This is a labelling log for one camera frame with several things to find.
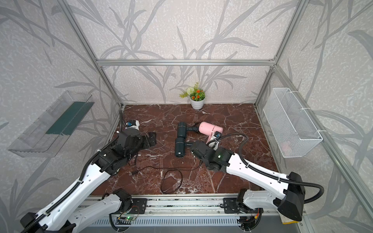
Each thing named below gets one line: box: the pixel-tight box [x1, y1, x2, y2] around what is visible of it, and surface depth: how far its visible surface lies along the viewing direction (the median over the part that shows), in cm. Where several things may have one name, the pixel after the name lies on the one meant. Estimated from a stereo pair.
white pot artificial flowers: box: [179, 82, 206, 111], surface depth 114 cm
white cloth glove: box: [278, 212, 300, 225], surface depth 70 cm
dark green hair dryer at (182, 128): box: [177, 121, 200, 138], surface depth 103 cm
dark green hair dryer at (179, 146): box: [174, 136, 193, 158], surface depth 93 cm
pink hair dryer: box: [198, 121, 224, 145], surface depth 78 cm
